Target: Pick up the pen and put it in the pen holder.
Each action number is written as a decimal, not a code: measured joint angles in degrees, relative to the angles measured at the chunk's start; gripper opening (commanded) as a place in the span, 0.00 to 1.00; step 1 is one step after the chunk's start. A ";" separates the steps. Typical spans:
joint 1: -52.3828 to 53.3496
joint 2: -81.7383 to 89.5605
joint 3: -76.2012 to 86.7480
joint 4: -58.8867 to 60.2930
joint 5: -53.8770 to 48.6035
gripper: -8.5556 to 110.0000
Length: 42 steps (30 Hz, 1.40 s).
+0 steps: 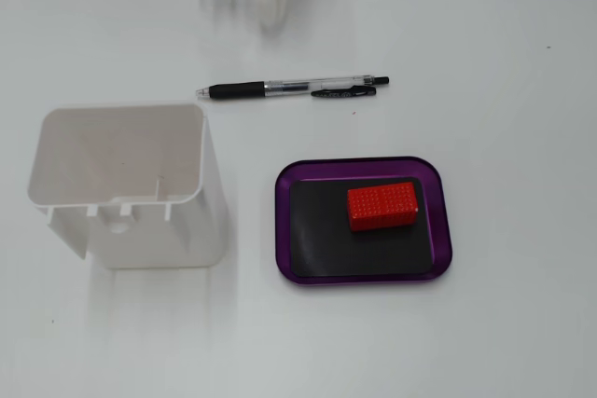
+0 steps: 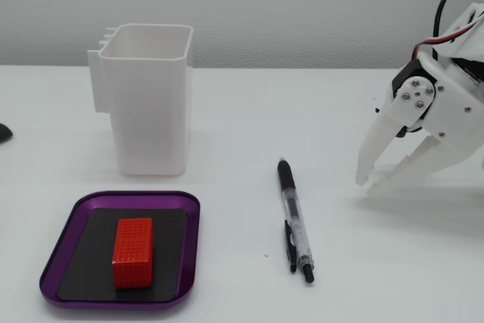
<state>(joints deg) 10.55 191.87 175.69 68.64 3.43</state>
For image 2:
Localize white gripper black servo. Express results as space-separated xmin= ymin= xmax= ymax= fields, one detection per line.
xmin=355 ymin=51 xmax=484 ymax=198

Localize black clear retractable pen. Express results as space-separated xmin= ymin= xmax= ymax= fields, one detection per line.
xmin=277 ymin=159 xmax=316 ymax=284

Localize white plastic pen holder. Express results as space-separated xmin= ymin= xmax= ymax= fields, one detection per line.
xmin=87 ymin=23 xmax=194 ymax=178

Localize purple metal tray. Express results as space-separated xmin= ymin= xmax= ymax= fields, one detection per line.
xmin=39 ymin=190 xmax=201 ymax=309

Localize red studded block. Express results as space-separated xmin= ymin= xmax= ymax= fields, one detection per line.
xmin=112 ymin=217 xmax=154 ymax=290

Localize black tray mat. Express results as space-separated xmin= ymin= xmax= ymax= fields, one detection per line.
xmin=56 ymin=208 xmax=188 ymax=301

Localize red white servo wires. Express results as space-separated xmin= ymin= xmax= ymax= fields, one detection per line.
xmin=411 ymin=14 xmax=484 ymax=61

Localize black cable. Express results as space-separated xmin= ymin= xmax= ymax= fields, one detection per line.
xmin=433 ymin=0 xmax=484 ymax=39

